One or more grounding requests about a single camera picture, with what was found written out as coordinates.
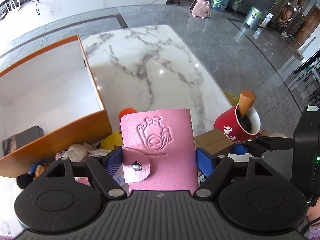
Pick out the brown cardboard small box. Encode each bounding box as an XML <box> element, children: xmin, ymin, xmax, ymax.
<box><xmin>194</xmin><ymin>128</ymin><xmax>234</xmax><ymax>155</ymax></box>

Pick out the white pink crochet bunny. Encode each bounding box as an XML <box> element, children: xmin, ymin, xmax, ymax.
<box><xmin>55</xmin><ymin>143</ymin><xmax>111</xmax><ymax>162</ymax></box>

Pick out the pink leather card wallet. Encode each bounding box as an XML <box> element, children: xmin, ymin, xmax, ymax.
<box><xmin>120</xmin><ymin>108</ymin><xmax>199</xmax><ymax>193</ymax></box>

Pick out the orange crochet ball toy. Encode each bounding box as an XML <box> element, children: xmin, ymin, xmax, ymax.
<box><xmin>118</xmin><ymin>107</ymin><xmax>137</xmax><ymax>121</ymax></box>

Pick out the panda plush toy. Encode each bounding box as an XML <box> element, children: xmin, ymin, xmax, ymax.
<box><xmin>16</xmin><ymin>173</ymin><xmax>34</xmax><ymax>189</ymax></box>

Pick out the red ceramic mug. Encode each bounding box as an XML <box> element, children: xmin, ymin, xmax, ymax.
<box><xmin>214</xmin><ymin>104</ymin><xmax>261</xmax><ymax>144</ymax></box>

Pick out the yellow plush toy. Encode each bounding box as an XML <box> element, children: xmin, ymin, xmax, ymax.
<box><xmin>100</xmin><ymin>130</ymin><xmax>123</xmax><ymax>150</ymax></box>

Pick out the orange cardboard storage box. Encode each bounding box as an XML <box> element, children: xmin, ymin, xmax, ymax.
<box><xmin>1</xmin><ymin>36</ymin><xmax>112</xmax><ymax>178</ymax></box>

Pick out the grey small box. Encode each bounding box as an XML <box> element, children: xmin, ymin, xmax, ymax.
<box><xmin>2</xmin><ymin>126</ymin><xmax>43</xmax><ymax>156</ymax></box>

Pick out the grey metal trash bin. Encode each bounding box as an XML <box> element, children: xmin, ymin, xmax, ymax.
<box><xmin>244</xmin><ymin>6</ymin><xmax>268</xmax><ymax>30</ymax></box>

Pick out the pink space heater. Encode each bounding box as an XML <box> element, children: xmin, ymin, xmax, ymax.
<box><xmin>189</xmin><ymin>0</ymin><xmax>211</xmax><ymax>19</ymax></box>

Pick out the wooden handled tool in mug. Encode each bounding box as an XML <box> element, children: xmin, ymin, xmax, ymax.
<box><xmin>238</xmin><ymin>90</ymin><xmax>256</xmax><ymax>117</ymax></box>

